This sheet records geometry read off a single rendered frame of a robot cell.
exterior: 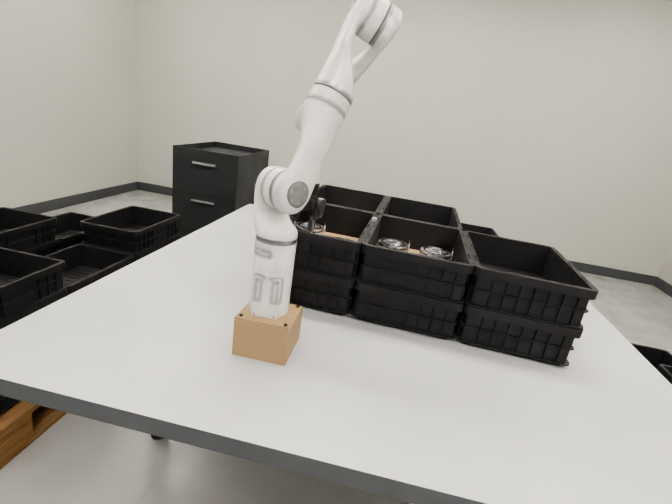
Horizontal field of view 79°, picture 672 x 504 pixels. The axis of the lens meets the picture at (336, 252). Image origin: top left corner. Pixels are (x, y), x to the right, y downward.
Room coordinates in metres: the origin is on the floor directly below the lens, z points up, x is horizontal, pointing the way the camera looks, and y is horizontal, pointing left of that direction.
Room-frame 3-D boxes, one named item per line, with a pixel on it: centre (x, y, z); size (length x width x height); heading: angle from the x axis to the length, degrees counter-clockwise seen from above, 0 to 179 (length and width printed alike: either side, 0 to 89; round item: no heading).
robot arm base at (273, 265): (0.86, 0.14, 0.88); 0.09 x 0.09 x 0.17; 87
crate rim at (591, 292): (1.16, -0.54, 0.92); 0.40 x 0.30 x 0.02; 170
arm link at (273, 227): (0.86, 0.14, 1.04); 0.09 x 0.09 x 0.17; 45
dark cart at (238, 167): (2.90, 0.89, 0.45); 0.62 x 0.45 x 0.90; 173
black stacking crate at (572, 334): (1.16, -0.54, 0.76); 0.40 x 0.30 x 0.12; 170
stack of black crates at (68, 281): (1.58, 1.11, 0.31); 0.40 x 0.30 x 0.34; 173
